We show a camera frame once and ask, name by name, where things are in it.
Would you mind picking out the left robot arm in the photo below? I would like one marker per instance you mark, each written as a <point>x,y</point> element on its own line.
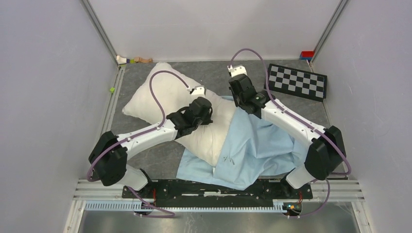
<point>111,153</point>

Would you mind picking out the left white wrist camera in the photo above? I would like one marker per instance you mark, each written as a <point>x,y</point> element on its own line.
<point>198,91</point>

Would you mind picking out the black white checkerboard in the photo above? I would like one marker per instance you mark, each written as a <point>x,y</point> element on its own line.
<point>297,82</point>

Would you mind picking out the red blue block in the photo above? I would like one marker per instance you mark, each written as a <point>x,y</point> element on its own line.
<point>306,55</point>

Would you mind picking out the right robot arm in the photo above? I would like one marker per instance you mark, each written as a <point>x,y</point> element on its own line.
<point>325,147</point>

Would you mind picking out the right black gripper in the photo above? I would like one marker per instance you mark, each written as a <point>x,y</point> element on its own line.
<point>234,97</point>

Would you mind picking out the light blue toothed rail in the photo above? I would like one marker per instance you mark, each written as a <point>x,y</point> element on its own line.
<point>136,206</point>

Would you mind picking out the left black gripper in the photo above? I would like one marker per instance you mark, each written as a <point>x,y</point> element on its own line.
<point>208,120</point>

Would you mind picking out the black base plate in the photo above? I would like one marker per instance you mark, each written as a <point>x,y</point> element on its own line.
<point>180,193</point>

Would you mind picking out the light blue pillowcase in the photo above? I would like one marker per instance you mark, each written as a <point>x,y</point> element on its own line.
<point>237,148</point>

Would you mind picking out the white beige corner toy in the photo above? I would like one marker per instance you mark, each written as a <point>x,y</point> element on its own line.
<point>121,61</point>

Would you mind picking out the wooden toy figure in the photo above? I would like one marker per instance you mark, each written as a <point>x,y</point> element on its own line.
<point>142,60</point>

